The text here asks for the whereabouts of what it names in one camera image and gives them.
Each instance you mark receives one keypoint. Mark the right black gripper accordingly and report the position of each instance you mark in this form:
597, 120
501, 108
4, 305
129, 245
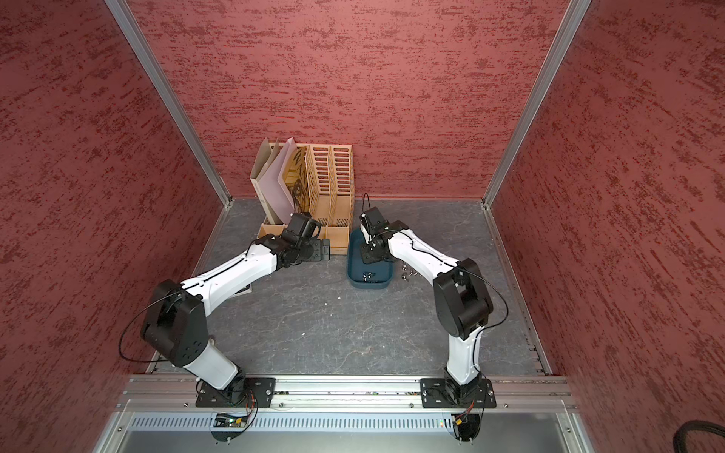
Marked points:
368, 257

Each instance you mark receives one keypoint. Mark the teal plastic storage tray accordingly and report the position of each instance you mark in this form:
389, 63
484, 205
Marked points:
375, 276

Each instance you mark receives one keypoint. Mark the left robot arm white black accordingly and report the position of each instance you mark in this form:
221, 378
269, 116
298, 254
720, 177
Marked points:
175, 321

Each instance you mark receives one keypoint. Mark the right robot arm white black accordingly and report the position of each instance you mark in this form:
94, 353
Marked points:
462, 302

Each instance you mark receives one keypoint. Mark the patterned gold black booklet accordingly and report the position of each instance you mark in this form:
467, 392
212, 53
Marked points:
296, 180

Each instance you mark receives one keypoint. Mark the beige plastic file organizer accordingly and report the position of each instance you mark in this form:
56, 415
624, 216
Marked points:
330, 173

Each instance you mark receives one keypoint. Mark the pink paper folder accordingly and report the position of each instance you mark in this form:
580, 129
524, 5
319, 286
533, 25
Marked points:
273, 185

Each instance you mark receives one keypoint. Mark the brown cardboard folder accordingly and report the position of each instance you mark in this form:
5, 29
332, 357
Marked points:
266, 155

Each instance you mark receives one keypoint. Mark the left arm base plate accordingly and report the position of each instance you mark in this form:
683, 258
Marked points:
242, 393

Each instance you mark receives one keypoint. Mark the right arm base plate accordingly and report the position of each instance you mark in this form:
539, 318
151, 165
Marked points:
448, 394

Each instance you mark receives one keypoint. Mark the aluminium front rail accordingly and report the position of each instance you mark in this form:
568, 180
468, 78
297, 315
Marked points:
176, 393

